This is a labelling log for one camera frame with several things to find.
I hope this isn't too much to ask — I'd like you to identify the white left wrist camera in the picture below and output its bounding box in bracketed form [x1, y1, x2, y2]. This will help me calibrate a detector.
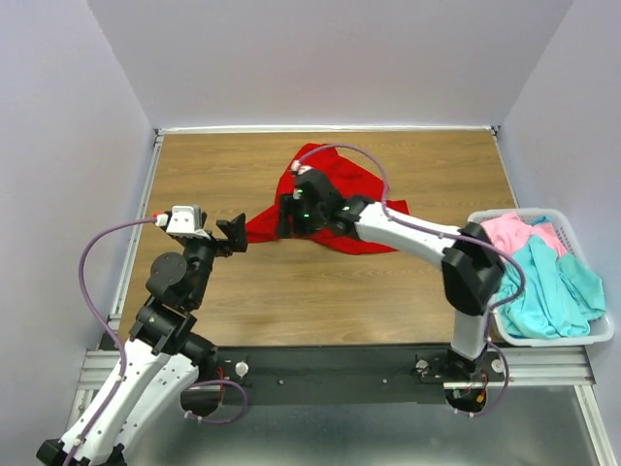
[154, 205, 212, 239]

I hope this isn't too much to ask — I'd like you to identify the pink t shirt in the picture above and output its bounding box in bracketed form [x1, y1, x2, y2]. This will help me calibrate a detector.
[482, 212, 568, 268]

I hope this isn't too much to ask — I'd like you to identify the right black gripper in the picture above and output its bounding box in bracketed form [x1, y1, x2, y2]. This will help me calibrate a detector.
[273, 192, 326, 238]

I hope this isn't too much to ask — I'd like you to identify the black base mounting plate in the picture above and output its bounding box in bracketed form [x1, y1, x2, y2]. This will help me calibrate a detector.
[179, 345, 506, 407]

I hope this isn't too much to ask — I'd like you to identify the white plastic laundry basket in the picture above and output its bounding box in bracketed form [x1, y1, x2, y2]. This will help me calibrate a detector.
[469, 208, 614, 347]

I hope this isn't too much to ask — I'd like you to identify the turquoise t shirt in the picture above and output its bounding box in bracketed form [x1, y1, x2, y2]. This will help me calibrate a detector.
[499, 251, 606, 340]

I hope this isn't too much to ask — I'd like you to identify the aluminium frame rail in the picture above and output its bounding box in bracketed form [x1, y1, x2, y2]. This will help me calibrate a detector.
[78, 347, 595, 390]

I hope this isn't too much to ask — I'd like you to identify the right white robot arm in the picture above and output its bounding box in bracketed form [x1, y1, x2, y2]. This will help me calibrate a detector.
[276, 166, 505, 381]

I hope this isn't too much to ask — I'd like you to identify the red t shirt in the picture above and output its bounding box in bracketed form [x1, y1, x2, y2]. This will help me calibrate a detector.
[245, 149, 395, 255]

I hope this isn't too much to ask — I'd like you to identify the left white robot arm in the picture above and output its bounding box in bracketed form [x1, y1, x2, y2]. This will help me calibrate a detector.
[36, 206, 248, 465]

